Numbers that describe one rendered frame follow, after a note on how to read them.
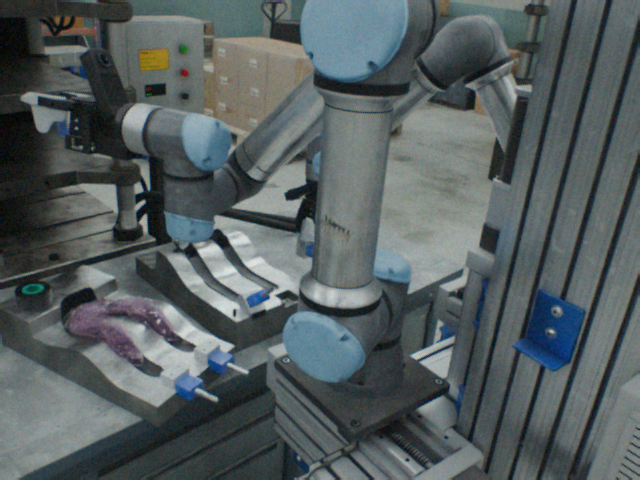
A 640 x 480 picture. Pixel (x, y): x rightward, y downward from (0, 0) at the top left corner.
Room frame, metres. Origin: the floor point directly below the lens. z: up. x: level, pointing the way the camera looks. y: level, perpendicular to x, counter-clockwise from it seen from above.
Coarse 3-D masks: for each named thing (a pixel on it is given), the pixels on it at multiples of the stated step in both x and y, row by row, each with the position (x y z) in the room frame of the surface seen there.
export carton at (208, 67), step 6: (204, 66) 6.76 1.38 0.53; (210, 66) 6.80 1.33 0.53; (204, 72) 6.53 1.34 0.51; (210, 72) 6.47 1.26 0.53; (204, 78) 6.52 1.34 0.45; (210, 78) 6.45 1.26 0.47; (204, 84) 6.51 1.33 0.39; (210, 84) 6.45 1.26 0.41; (204, 90) 6.50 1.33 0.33; (210, 90) 6.44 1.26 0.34; (204, 96) 6.50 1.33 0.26; (210, 96) 6.44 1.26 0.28; (204, 102) 6.51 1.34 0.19; (210, 102) 6.44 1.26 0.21; (210, 108) 6.46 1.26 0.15
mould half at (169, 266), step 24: (240, 240) 1.59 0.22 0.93; (144, 264) 1.53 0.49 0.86; (168, 264) 1.43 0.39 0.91; (216, 264) 1.47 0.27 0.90; (264, 264) 1.53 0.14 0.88; (168, 288) 1.44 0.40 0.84; (192, 288) 1.36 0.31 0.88; (240, 288) 1.38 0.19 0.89; (288, 288) 1.40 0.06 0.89; (192, 312) 1.35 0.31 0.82; (216, 312) 1.27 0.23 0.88; (240, 312) 1.26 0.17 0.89; (288, 312) 1.33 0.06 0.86; (216, 336) 1.27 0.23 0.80; (240, 336) 1.22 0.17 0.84; (264, 336) 1.28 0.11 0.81
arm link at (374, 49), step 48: (336, 0) 0.69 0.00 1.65; (384, 0) 0.67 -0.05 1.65; (432, 0) 0.78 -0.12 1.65; (336, 48) 0.68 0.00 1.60; (384, 48) 0.66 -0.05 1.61; (336, 96) 0.69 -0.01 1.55; (384, 96) 0.69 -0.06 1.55; (336, 144) 0.70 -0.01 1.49; (384, 144) 0.71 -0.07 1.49; (336, 192) 0.70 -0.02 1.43; (336, 240) 0.70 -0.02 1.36; (336, 288) 0.70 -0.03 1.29; (288, 336) 0.70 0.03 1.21; (336, 336) 0.66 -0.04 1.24
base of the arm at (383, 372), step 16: (400, 336) 0.85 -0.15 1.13; (384, 352) 0.81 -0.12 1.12; (400, 352) 0.84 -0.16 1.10; (368, 368) 0.80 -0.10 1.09; (384, 368) 0.81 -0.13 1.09; (400, 368) 0.83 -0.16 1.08; (336, 384) 0.80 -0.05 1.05; (352, 384) 0.79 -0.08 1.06; (368, 384) 0.80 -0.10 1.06; (384, 384) 0.80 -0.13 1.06; (400, 384) 0.82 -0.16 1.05
